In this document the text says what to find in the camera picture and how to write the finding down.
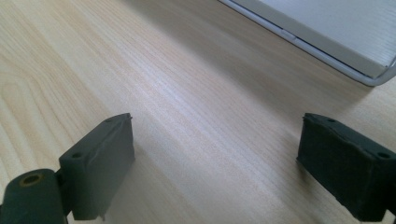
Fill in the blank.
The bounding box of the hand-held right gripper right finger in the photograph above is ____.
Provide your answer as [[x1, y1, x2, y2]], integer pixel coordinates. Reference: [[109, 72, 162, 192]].
[[296, 112, 396, 223]]

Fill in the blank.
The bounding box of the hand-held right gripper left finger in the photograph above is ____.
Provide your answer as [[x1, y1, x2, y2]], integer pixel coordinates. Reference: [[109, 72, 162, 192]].
[[58, 112, 136, 221]]

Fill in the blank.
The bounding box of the white flat box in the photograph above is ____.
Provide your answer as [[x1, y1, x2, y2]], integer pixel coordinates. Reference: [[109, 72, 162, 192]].
[[218, 0, 396, 88]]

